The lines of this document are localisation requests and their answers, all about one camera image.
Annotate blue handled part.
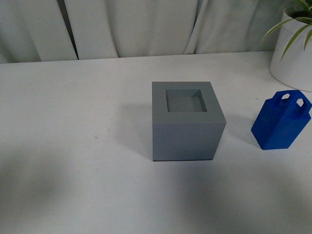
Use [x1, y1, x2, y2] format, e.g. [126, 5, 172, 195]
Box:
[251, 90, 312, 150]

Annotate gray cube base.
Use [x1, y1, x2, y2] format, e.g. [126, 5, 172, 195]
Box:
[152, 81, 226, 161]

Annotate white plant pot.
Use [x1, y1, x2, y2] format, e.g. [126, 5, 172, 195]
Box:
[269, 6, 312, 93]

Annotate white curtain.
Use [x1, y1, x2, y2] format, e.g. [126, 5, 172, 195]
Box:
[0, 0, 297, 63]

